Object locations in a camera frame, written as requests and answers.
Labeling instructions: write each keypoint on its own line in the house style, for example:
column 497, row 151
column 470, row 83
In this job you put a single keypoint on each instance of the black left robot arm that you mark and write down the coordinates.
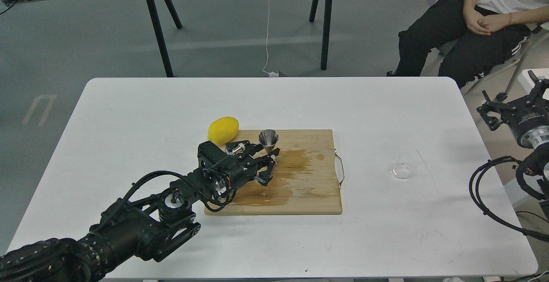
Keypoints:
column 151, row 221

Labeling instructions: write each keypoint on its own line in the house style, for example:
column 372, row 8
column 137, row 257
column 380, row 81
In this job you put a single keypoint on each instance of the wooden cutting board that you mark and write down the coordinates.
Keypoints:
column 304, row 181

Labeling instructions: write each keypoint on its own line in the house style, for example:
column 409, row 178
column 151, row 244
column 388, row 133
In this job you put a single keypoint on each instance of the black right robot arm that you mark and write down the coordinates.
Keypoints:
column 531, row 173

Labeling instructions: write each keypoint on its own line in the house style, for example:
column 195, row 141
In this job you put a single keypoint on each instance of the clear glass cup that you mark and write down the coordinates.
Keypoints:
column 405, row 164

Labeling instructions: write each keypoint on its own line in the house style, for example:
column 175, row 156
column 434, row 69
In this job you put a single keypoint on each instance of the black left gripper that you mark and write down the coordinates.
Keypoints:
column 223, row 172

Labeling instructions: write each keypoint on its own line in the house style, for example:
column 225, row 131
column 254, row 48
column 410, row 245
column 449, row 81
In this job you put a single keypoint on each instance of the yellow lemon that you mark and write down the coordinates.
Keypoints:
column 223, row 130

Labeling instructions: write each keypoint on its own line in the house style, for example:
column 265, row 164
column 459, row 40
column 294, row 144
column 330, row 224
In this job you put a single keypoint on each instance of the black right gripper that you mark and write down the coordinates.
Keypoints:
column 528, row 124

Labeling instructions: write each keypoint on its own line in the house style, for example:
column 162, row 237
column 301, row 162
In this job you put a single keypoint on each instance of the steel double jigger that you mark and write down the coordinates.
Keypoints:
column 268, row 139

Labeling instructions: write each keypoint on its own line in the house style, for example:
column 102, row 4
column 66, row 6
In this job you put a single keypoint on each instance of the seated person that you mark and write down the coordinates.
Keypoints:
column 486, row 34

